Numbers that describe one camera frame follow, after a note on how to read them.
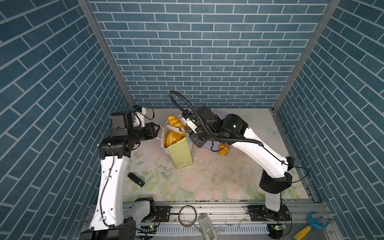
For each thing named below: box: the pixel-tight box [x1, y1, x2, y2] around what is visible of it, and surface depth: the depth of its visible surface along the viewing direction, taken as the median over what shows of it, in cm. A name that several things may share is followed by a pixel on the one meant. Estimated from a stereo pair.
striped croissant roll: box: [168, 115, 184, 129], surface depth 75 cm
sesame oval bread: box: [164, 130, 186, 148], surface depth 82 cm
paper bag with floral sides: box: [161, 124, 194, 169], surface depth 75 cm
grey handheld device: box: [197, 213, 218, 240], surface depth 69 cm
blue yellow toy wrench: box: [293, 211, 330, 240], surface depth 71 cm
